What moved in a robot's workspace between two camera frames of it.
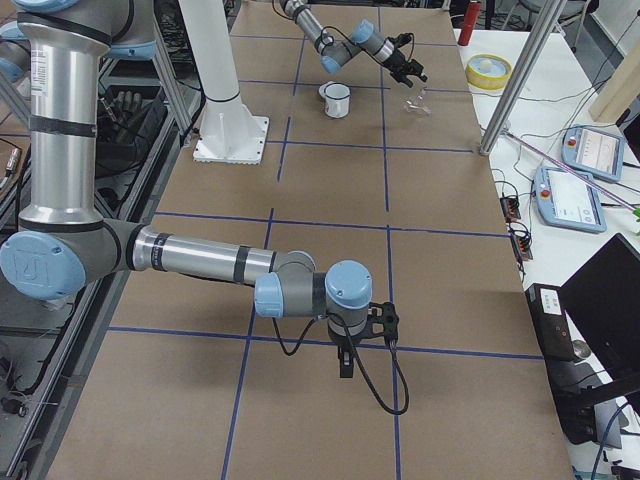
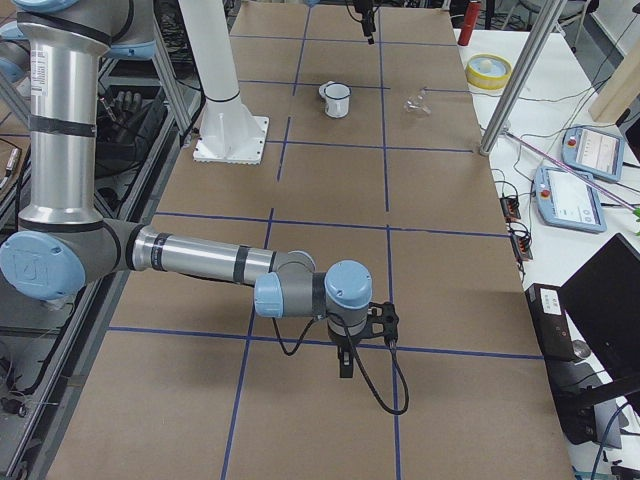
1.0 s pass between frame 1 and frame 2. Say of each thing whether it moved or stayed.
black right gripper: stayed
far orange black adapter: stayed
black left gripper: moved
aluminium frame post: stayed
